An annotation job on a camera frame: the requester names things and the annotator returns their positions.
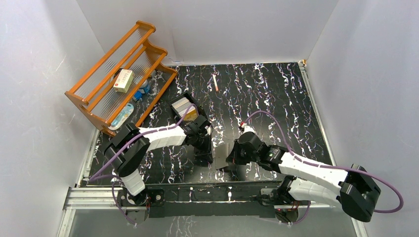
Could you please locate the blue small bottle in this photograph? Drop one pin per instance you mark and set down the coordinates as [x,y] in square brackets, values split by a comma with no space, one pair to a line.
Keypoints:
[143,90]

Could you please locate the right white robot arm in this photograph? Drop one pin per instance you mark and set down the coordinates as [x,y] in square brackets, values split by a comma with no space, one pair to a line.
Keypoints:
[307,180]

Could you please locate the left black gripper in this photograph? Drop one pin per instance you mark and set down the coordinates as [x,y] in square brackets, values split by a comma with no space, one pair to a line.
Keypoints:
[203,150]

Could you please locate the light blue blister pack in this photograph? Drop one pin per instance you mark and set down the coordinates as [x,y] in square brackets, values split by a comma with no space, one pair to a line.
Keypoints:
[122,117]

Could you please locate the pink white pen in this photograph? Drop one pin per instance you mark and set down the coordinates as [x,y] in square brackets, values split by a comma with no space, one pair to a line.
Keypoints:
[215,82]

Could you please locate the silver metal card holder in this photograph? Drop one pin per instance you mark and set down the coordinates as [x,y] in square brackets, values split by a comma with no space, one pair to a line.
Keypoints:
[221,154]

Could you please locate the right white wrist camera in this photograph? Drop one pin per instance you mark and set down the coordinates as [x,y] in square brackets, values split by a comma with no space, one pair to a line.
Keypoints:
[244,128]

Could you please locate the cream medicine box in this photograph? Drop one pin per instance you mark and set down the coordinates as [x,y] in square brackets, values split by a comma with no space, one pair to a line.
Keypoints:
[123,80]

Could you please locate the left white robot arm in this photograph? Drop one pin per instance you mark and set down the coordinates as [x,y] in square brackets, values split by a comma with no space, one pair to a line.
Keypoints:
[128,148]

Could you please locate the black card tray box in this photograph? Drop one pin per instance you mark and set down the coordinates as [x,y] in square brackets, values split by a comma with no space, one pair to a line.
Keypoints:
[195,103]

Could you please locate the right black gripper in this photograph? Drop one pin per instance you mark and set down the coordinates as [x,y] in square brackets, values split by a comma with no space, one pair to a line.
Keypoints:
[233,157]

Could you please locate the orange wooden shelf rack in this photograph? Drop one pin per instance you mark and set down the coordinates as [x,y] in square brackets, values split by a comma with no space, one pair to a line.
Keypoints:
[105,90]

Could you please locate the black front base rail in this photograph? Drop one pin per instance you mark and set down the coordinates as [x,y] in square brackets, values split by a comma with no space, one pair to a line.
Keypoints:
[242,198]

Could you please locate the white card stack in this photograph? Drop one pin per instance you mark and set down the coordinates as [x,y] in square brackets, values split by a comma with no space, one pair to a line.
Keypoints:
[181,104]

